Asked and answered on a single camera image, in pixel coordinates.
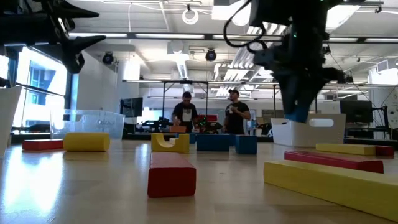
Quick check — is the yellow arch block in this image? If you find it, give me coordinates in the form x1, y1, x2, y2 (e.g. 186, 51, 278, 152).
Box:
151, 133, 190, 154

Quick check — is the red short block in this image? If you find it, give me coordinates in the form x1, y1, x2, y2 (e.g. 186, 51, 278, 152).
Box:
375, 145, 395, 157

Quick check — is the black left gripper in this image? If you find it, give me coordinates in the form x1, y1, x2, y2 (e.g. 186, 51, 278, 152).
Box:
0, 0, 106, 75

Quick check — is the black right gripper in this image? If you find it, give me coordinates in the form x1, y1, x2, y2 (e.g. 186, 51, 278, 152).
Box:
253, 27, 345, 116

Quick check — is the clear plastic bin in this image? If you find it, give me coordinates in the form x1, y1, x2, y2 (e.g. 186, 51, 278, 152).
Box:
50, 108, 126, 141

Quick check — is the ceiling light panel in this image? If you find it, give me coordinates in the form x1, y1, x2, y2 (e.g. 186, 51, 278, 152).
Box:
326, 4, 361, 32
212, 0, 252, 26

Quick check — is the red sign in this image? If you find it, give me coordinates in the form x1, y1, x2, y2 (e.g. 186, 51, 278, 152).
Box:
194, 114, 218, 123

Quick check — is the white cable coil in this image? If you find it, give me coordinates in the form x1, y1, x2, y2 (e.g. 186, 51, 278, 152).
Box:
182, 8, 199, 26

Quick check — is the black crossbar with light strips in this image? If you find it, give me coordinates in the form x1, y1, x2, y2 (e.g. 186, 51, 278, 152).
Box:
68, 32, 398, 44

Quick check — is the black computer monitor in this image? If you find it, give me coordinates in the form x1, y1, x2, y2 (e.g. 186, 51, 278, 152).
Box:
340, 99, 374, 124
120, 97, 144, 118

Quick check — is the white bin with handle slot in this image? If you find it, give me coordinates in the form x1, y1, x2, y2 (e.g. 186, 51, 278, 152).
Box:
271, 113, 346, 148

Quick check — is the white plastic tray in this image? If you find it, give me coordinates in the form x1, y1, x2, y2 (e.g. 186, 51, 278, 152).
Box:
0, 86, 22, 158

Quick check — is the yellow cylinder block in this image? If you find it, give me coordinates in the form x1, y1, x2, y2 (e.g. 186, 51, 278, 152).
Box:
63, 133, 111, 152

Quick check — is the person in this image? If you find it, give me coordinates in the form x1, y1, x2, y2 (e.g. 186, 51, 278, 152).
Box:
172, 91, 198, 134
222, 89, 251, 134

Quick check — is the blue rectangular wooden block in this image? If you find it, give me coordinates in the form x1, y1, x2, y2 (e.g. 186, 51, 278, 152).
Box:
235, 134, 258, 155

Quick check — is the white board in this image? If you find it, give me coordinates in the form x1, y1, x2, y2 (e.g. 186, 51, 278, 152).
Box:
368, 67, 398, 128

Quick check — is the blue arch block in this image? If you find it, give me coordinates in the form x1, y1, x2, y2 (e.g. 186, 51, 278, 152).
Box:
196, 134, 231, 152

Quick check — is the silver ventilation duct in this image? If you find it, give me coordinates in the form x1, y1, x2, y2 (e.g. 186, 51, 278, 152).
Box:
229, 23, 280, 71

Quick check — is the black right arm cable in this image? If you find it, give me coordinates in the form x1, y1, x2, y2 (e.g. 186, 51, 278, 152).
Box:
223, 0, 268, 54

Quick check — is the dark background table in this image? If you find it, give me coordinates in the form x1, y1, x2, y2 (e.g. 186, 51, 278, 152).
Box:
123, 132, 274, 144

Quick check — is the red long block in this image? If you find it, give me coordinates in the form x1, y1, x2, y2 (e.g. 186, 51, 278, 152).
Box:
284, 151, 384, 174
147, 152, 197, 198

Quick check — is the large window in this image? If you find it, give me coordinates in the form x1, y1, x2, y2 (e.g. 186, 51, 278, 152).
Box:
15, 46, 68, 130

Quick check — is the yellow long block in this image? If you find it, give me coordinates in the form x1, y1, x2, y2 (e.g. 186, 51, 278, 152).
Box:
263, 160, 398, 222
315, 143, 376, 156

